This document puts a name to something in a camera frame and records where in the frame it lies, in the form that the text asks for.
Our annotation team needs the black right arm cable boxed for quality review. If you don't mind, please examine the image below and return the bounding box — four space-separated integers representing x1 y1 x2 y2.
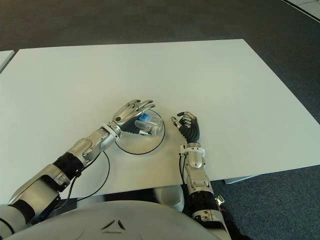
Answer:
178 152 191 187

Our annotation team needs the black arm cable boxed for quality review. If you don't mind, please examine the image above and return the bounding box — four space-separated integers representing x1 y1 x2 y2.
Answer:
37 149 111 221
178 152 191 187

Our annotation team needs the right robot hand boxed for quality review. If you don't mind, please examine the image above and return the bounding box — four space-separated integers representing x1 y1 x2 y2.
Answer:
171 111 202 145

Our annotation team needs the robot torso shell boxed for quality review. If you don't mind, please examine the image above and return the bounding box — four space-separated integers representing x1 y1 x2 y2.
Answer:
4 200 225 240

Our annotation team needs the clear water bottle blue cap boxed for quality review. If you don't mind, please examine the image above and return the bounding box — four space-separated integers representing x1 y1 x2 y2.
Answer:
134 112 163 137

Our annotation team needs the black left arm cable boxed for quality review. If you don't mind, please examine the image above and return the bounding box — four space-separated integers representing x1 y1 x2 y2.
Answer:
37 149 111 221

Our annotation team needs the neighbouring white table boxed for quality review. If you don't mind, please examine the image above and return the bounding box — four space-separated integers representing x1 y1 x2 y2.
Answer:
0 49 16 74

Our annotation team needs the white plate black rim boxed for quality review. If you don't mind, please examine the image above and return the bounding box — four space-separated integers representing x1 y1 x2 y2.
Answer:
114 113 166 155

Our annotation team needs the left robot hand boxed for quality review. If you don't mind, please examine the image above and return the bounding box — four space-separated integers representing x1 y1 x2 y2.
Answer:
112 99 156 137

